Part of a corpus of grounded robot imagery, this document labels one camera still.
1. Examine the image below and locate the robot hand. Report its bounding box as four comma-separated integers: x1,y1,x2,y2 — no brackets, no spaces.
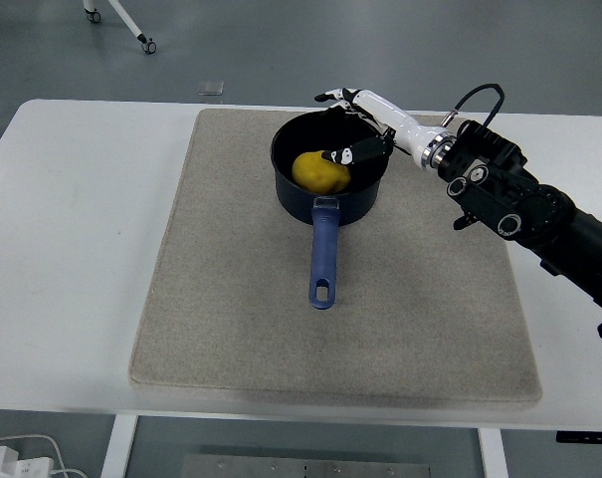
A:
313,87,442,166

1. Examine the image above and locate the yellow potato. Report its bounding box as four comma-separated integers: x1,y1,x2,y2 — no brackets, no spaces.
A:
291,151,352,195

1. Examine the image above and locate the beige table mat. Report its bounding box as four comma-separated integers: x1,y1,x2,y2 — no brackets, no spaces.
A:
126,108,543,410

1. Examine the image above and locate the white stand with casters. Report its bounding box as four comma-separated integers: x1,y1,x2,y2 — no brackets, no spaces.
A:
81,0,158,56

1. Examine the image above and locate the white table leg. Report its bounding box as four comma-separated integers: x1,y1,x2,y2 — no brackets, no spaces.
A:
478,426,509,478
100,414,140,478

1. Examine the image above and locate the grey metal plate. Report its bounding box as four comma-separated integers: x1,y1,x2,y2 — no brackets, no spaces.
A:
180,453,434,478

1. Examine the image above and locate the black table control panel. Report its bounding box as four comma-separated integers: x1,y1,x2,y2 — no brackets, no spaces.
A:
555,430,602,444

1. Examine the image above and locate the white power strip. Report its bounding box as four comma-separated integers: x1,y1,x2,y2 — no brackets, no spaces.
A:
0,445,53,478

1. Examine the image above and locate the blue pot with handle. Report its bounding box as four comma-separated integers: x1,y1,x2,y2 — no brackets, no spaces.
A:
270,110,392,311

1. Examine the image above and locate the white cable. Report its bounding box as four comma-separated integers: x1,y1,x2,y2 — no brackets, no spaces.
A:
0,434,86,478

